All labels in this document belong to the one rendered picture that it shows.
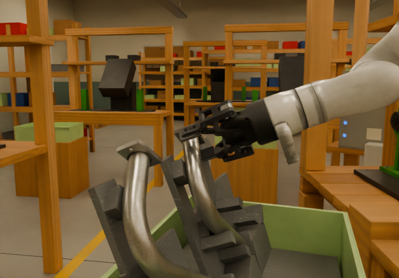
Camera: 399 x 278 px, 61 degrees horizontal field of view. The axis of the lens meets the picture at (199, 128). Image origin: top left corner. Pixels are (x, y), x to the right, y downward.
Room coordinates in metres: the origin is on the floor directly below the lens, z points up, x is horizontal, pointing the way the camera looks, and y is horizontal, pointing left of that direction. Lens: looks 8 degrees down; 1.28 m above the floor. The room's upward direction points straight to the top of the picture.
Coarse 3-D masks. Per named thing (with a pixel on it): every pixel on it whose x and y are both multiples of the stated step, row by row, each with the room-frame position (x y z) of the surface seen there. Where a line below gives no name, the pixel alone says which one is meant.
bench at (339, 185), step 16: (304, 176) 1.50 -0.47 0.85; (320, 176) 1.39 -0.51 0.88; (336, 176) 1.39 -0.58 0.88; (352, 176) 1.39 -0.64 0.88; (304, 192) 1.54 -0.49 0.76; (320, 192) 1.51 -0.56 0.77; (336, 192) 1.19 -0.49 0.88; (352, 192) 1.19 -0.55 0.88; (368, 192) 1.19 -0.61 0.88; (384, 192) 1.19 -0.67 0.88; (320, 208) 1.49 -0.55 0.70; (336, 208) 1.32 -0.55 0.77; (368, 272) 0.89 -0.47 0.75
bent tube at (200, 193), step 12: (192, 144) 0.59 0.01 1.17; (192, 156) 0.57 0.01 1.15; (192, 168) 0.55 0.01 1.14; (192, 180) 0.54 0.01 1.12; (204, 180) 0.54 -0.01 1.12; (192, 192) 0.54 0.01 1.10; (204, 192) 0.53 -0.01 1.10; (204, 204) 0.53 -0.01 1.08; (204, 216) 0.53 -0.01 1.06; (216, 216) 0.54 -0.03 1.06; (216, 228) 0.54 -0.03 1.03; (228, 228) 0.58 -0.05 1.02; (240, 240) 0.64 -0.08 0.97
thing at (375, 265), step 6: (372, 258) 0.87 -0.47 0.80; (372, 264) 0.87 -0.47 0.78; (378, 264) 0.84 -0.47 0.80; (372, 270) 0.87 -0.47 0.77; (378, 270) 0.84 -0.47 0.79; (384, 270) 0.81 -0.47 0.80; (372, 276) 0.86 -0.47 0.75; (378, 276) 0.83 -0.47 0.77; (384, 276) 0.81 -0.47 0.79; (390, 276) 0.81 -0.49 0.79
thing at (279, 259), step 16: (192, 256) 0.79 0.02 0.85; (272, 256) 0.79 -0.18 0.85; (288, 256) 0.79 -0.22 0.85; (304, 256) 0.79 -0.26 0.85; (320, 256) 0.79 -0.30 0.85; (272, 272) 0.72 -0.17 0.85; (288, 272) 0.72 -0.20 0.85; (304, 272) 0.72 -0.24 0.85; (320, 272) 0.72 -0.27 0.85; (336, 272) 0.72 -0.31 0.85
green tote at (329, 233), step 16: (176, 208) 0.82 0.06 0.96; (272, 208) 0.85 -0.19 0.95; (288, 208) 0.83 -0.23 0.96; (304, 208) 0.82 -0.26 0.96; (160, 224) 0.73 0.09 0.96; (176, 224) 0.81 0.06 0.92; (272, 224) 0.85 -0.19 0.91; (288, 224) 0.83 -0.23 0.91; (304, 224) 0.82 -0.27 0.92; (320, 224) 0.81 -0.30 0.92; (336, 224) 0.80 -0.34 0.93; (272, 240) 0.85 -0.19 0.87; (288, 240) 0.83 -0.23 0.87; (304, 240) 0.82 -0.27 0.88; (320, 240) 0.81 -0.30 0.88; (336, 240) 0.80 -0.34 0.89; (352, 240) 0.65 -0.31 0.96; (336, 256) 0.80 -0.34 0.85; (352, 256) 0.60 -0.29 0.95; (112, 272) 0.53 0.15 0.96; (352, 272) 0.59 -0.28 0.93
